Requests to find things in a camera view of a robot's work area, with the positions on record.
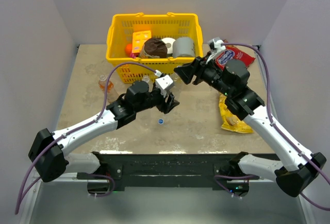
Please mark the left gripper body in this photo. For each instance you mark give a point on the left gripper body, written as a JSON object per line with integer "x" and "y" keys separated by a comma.
{"x": 160, "y": 100}

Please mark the white tape roll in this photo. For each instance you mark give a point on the white tape roll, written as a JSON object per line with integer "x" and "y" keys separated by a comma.
{"x": 169, "y": 45}

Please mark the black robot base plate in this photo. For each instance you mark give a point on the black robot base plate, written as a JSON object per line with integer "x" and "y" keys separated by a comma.
{"x": 165, "y": 170}

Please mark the grey tape roll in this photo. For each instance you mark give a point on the grey tape roll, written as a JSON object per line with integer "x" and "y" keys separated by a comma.
{"x": 183, "y": 47}

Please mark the orange ball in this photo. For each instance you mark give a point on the orange ball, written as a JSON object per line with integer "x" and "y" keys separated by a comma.
{"x": 128, "y": 49}

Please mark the clear bottle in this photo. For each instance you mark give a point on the clear bottle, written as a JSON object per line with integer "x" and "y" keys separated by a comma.
{"x": 178, "y": 85}
{"x": 146, "y": 79}

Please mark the yellow chips bag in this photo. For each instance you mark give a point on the yellow chips bag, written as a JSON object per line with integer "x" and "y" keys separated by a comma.
{"x": 231, "y": 122}

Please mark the brown wrapped package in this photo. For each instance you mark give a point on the brown wrapped package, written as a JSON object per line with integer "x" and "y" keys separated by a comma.
{"x": 154, "y": 48}

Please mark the red snack bag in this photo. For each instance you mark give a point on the red snack bag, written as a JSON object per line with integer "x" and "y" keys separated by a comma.
{"x": 232, "y": 52}

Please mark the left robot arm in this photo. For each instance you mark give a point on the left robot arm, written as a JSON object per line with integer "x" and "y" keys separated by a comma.
{"x": 52, "y": 152}

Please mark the yellow plastic shopping basket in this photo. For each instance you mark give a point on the yellow plastic shopping basket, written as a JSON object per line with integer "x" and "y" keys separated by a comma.
{"x": 170, "y": 25}

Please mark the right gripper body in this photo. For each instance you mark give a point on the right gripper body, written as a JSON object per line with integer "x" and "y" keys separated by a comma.
{"x": 211, "y": 75}

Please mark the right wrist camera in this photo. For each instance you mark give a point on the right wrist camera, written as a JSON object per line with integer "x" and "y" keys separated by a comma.
{"x": 216, "y": 46}

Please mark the orange tea bottle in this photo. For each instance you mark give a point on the orange tea bottle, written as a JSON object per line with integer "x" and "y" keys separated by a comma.
{"x": 112, "y": 94}

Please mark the orange juice carton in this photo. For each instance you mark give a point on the orange juice carton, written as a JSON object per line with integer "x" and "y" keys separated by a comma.
{"x": 138, "y": 40}

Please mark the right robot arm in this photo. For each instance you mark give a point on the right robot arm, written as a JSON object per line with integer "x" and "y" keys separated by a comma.
{"x": 296, "y": 166}

